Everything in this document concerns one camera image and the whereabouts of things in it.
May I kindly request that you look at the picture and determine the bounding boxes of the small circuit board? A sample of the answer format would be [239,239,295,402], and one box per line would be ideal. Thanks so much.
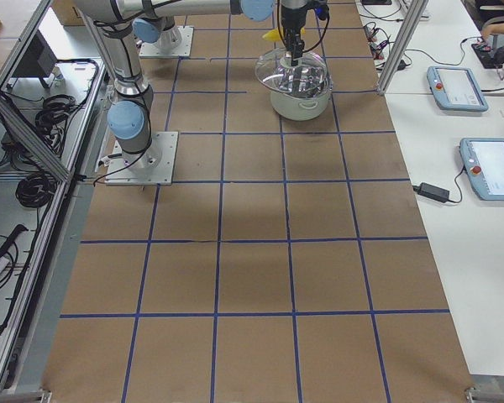
[363,22,391,60]

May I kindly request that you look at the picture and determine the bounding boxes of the person hand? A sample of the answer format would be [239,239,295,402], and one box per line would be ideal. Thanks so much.
[480,23,504,39]

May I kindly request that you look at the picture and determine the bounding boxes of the glass pot lid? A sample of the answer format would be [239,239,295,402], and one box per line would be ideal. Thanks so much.
[255,48,332,98]

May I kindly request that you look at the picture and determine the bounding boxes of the teach pendant tablet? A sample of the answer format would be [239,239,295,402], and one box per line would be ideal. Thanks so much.
[459,138,504,202]
[427,66,489,113]

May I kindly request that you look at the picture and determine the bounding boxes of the brown paper table cover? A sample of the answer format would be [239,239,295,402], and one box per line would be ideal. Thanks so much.
[43,1,471,402]

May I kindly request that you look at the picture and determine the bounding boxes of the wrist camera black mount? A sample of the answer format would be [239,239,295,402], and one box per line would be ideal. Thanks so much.
[312,0,330,21]

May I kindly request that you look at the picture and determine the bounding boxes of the aluminium frame post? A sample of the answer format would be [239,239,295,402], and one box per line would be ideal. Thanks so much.
[376,0,428,96]

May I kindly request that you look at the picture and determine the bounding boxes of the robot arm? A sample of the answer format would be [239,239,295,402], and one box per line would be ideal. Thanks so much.
[76,1,318,169]
[132,17,182,50]

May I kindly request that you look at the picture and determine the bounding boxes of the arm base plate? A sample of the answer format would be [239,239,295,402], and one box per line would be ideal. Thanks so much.
[139,25,194,59]
[104,132,179,186]

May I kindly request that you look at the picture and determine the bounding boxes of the far teach pendant tablet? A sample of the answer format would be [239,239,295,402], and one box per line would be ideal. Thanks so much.
[427,66,489,113]

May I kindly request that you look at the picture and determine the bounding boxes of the near teach pendant tablet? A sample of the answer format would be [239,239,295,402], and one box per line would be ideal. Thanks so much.
[459,138,504,202]

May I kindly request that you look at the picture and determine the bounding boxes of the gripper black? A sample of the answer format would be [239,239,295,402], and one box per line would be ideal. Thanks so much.
[279,0,308,66]

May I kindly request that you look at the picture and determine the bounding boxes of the aluminium side frame rail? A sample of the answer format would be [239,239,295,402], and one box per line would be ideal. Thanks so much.
[0,0,110,391]

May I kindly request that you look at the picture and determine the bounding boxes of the white steel cooking pot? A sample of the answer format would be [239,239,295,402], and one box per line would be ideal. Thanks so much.
[270,67,333,121]

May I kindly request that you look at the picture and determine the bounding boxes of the black power adapter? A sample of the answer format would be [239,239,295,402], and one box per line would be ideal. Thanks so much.
[412,182,449,203]

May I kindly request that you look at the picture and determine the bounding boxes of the yellow corn cob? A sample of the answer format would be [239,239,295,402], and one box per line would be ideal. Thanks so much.
[262,28,306,42]

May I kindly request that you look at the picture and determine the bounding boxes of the cardboard box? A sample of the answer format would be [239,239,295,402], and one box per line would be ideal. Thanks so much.
[51,0,84,26]

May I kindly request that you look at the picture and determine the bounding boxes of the coiled black cables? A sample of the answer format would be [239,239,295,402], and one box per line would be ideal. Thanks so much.
[0,58,102,345]

